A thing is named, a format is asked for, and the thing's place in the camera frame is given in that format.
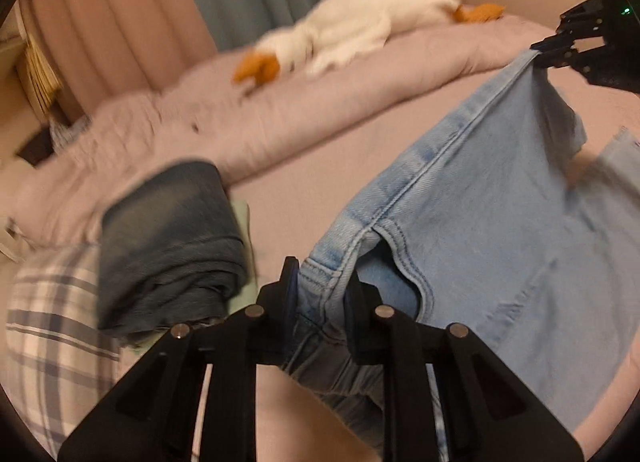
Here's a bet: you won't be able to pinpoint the dark clothes at headboard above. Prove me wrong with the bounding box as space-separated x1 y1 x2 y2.
15 115 91 166

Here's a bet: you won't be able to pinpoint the mauve quilted duvet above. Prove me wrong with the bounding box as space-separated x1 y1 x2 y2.
8 14 547 248

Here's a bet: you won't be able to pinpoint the plaid checked pillow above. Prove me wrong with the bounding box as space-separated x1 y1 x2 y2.
2 243 122 456

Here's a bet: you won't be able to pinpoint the folded dark blue jeans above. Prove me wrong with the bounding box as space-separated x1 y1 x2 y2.
96 161 248 340

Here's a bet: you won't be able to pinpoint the yellow hanging fabric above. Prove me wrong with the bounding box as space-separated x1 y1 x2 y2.
16 34 63 121

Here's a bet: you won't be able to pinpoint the light blue denim pants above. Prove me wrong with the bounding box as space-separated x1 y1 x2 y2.
282 52 639 456

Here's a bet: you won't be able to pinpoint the white goose plush toy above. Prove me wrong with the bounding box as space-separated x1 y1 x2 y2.
232 0 506 86

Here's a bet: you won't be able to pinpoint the pink curtain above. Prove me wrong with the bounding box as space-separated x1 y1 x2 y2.
20 0 221 121

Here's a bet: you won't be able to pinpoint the folded pale green garment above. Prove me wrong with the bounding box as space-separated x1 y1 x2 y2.
219 198 260 316

